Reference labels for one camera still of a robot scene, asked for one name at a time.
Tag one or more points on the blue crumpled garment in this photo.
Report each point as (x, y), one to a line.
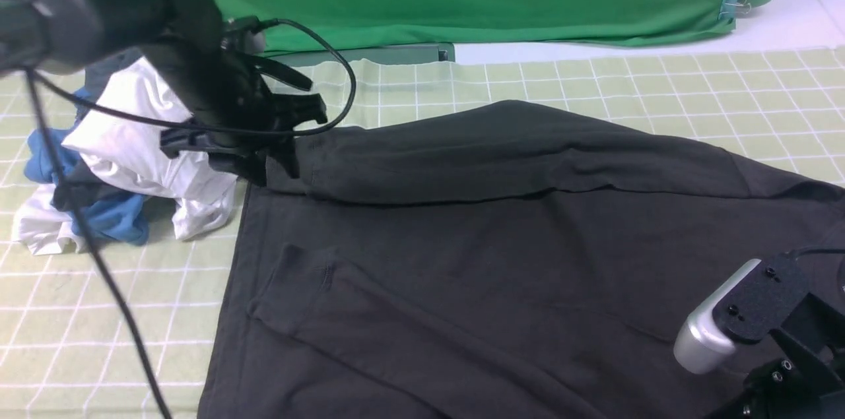
(45, 222)

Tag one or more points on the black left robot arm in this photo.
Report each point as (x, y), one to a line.
(64, 36)

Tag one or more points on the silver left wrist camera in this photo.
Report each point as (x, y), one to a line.
(246, 34)

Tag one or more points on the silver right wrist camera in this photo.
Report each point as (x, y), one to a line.
(755, 300)

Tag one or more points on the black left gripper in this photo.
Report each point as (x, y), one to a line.
(235, 120)

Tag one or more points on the blue binder clip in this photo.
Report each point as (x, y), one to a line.
(733, 9)

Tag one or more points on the dark gray long-sleeved shirt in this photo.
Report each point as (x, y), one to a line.
(511, 261)

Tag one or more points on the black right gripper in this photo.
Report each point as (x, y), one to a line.
(807, 382)

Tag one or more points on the light green checkered tablecloth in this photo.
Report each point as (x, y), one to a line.
(66, 352)

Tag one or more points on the white crumpled shirt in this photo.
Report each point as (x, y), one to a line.
(126, 154)

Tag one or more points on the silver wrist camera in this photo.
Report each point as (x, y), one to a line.
(246, 34)
(755, 300)

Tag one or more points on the green metal base bar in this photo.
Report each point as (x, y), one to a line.
(397, 54)

